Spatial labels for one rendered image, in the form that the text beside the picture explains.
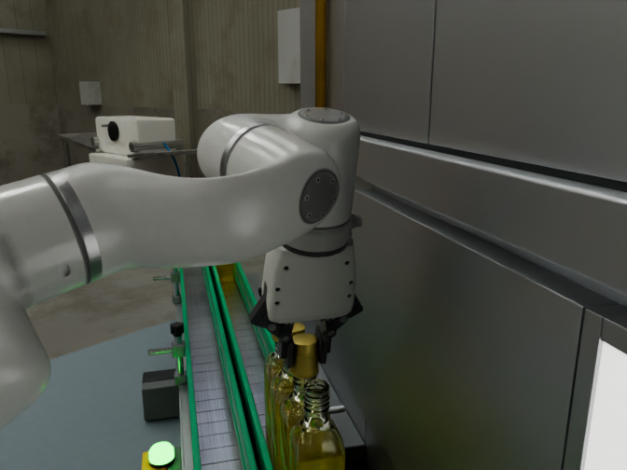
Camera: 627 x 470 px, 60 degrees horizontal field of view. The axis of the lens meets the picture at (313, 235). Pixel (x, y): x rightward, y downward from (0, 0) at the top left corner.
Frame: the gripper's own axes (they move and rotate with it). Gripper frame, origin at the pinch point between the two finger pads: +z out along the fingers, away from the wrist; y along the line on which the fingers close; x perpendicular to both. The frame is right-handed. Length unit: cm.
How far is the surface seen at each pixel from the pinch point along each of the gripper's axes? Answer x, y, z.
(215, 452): -13.2, 9.8, 32.7
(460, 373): 14.6, -11.5, -7.2
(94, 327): -249, 64, 187
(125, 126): -457, 44, 121
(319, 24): -50, -14, -30
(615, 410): 30.0, -11.5, -18.5
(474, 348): 15.6, -11.5, -11.3
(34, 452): -37, 44, 53
